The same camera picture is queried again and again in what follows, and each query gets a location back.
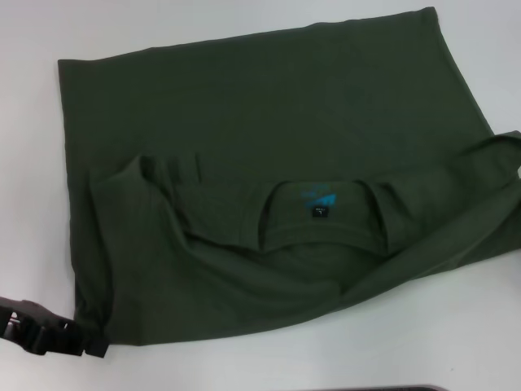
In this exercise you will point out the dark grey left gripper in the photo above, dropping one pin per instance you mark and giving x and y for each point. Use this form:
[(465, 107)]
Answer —
[(20, 322)]

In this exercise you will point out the dark green FREE t-shirt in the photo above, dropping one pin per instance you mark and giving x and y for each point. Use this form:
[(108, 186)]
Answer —
[(264, 163)]

